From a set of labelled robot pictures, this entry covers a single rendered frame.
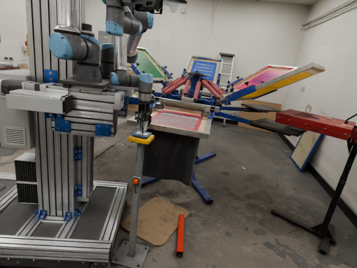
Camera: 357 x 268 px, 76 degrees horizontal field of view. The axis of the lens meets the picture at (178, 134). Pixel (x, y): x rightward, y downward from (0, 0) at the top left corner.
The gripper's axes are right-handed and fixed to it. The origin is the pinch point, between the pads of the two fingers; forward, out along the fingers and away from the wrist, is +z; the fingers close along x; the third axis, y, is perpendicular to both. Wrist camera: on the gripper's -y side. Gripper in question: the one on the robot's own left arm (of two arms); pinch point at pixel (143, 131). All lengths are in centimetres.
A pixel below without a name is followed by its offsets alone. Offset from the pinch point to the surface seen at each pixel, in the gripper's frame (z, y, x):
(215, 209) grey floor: 98, -81, 61
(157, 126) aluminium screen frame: -0.1, -17.2, 4.8
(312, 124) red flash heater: -9, -70, 124
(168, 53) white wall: -63, -490, -100
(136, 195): 45.4, 1.7, -0.5
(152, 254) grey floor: 98, -5, 14
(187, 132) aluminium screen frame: 0.8, -17.0, 25.9
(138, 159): 18.2, 1.9, -0.7
